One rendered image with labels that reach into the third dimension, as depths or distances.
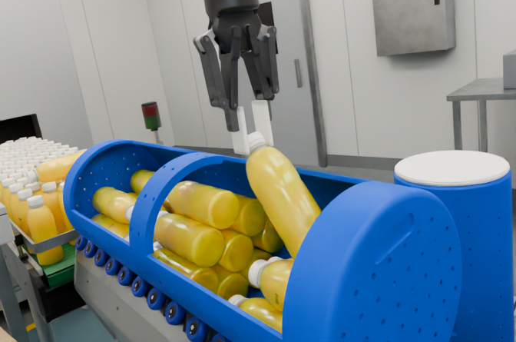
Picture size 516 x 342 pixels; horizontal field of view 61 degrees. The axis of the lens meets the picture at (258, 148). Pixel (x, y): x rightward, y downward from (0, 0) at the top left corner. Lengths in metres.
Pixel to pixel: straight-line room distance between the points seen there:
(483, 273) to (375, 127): 3.33
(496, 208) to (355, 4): 3.42
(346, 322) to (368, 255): 0.07
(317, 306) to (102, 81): 5.63
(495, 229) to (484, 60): 2.91
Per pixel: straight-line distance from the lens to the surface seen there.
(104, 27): 6.11
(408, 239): 0.55
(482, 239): 1.21
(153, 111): 1.75
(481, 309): 1.30
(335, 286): 0.47
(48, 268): 1.41
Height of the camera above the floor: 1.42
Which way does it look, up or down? 13 degrees down
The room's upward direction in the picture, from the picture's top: 9 degrees counter-clockwise
